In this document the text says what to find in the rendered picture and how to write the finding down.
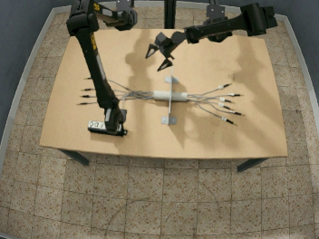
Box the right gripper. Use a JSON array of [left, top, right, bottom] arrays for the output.
[[118, 109, 128, 124]]

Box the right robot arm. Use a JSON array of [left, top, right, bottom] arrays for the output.
[[66, 0, 134, 135]]

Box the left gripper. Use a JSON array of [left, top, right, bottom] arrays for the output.
[[145, 43, 175, 72]]

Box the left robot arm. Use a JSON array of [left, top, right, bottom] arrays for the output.
[[154, 3, 278, 53]]

